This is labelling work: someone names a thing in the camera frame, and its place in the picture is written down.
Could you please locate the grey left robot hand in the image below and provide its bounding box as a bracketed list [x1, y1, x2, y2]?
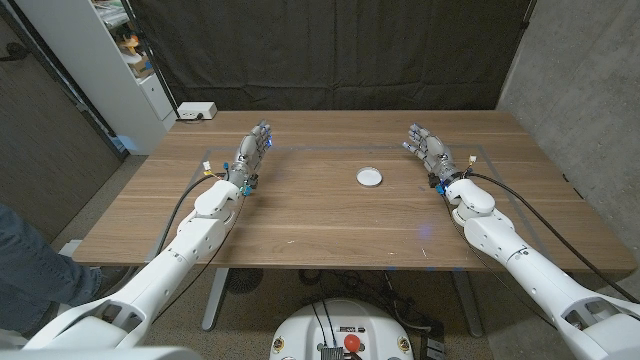
[228, 119, 274, 189]

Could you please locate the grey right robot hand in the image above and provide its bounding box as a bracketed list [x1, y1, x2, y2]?
[402, 123, 464, 187]

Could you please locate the white round jar lid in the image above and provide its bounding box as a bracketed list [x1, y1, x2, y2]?
[355, 166, 384, 189]

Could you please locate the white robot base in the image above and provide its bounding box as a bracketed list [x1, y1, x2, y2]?
[269, 298, 415, 360]

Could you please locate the white power strip box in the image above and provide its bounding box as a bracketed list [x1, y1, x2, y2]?
[177, 101, 219, 121]

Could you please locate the grey tape outline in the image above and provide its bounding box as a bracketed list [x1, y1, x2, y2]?
[144, 144, 561, 271]

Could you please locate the black curtain backdrop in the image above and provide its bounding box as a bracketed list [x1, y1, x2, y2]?
[119, 0, 539, 112]

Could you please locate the black round ribbed disc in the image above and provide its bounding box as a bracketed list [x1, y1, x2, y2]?
[225, 268, 265, 295]

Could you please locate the cardboard box on shelf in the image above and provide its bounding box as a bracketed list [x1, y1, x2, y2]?
[130, 54, 155, 80]

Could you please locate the black backdrop stand pole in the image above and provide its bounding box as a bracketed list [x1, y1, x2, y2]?
[121, 0, 181, 119]

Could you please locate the grey table leg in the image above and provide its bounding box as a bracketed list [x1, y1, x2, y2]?
[451, 269, 485, 339]
[201, 268, 230, 332]

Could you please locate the orange yellow toy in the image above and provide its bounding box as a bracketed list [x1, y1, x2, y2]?
[118, 33, 142, 55]

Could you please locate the white shelf cabinet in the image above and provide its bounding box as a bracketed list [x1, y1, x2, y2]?
[14, 0, 179, 156]

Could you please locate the dark grey shoe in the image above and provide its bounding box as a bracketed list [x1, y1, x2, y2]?
[22, 299, 64, 337]
[92, 266, 134, 301]

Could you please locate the clear plastic bag pile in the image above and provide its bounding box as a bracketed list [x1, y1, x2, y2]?
[94, 0, 131, 29]

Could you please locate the person's leg in jeans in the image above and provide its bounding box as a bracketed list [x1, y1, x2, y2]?
[0, 202, 104, 334]

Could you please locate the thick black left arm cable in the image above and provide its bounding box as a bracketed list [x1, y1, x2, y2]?
[149, 172, 229, 259]

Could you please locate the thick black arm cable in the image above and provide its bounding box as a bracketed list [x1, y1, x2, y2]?
[149, 172, 229, 259]
[466, 171, 640, 305]

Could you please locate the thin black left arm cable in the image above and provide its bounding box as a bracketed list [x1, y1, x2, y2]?
[151, 195, 247, 325]

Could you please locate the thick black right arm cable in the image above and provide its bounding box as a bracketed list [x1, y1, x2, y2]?
[466, 171, 640, 305]

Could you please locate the black floor cable bundle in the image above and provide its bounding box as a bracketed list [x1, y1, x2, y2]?
[298, 269, 446, 334]

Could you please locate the black door handle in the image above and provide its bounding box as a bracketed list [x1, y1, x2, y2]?
[0, 42, 30, 62]

